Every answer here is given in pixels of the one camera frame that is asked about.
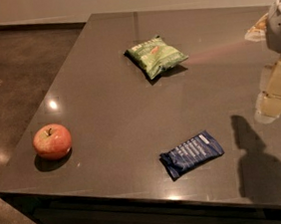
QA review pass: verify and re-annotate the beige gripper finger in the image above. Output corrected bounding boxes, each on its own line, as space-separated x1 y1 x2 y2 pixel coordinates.
245 14 269 42
254 56 281 124

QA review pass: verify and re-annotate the blue rxbar wrapper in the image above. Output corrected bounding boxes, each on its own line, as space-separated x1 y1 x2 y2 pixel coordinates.
159 130 224 180

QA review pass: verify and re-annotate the red apple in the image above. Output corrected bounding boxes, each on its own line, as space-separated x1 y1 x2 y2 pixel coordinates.
32 123 72 160

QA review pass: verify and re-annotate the green chip bag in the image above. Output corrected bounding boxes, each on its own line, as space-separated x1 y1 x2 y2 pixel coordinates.
125 36 189 80

